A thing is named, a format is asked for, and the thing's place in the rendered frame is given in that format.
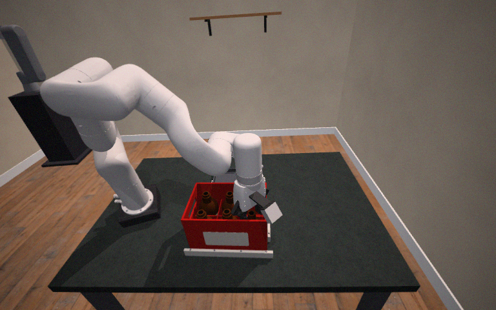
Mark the red divided crate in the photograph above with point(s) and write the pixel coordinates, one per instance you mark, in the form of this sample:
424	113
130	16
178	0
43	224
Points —
217	233

